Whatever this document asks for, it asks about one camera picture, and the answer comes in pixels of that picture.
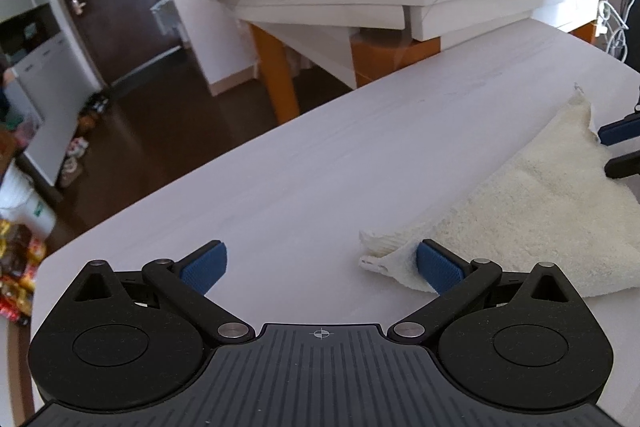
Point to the white cabinet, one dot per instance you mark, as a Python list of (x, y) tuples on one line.
[(55, 82)]

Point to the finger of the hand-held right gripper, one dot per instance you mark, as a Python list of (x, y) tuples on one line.
[(620, 131), (625, 166)]

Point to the row of small colourful items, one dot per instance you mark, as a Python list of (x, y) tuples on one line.
[(77, 147)]

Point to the cream terry towel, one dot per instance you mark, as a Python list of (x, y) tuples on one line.
[(550, 207)]

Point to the pile of colourful snack packets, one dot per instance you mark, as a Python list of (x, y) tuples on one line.
[(17, 272)]

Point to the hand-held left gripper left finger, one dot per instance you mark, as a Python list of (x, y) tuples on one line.
[(206, 264)]

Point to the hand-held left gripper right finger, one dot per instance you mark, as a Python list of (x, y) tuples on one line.
[(437, 264)]

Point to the white bucket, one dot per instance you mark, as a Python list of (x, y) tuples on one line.
[(25, 212)]

